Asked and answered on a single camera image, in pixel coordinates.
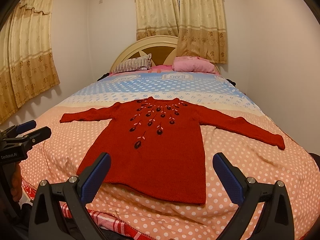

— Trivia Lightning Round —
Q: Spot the beige side curtain left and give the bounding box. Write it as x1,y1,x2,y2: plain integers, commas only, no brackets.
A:
1,0,60,123

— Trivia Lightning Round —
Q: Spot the pink pillow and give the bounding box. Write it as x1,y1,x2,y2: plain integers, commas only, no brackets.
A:
172,56,219,74

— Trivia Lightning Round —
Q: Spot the person's left hand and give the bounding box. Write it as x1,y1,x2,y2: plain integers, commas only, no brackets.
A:
10,163,22,202

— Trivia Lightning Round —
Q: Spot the striped grey pillow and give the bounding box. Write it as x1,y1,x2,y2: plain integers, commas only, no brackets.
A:
111,54,152,74

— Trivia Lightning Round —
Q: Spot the cream wooden headboard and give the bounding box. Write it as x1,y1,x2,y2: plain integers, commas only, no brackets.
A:
110,35,220,75

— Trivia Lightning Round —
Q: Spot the red checkered cloth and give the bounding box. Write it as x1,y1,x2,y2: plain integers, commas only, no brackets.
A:
22,179,152,240

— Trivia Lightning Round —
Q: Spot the beige window curtain centre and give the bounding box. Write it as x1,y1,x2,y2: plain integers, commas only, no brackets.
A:
135,0,228,64

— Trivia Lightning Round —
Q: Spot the red knitted sweater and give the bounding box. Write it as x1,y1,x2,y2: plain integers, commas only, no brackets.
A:
60,97,285,205

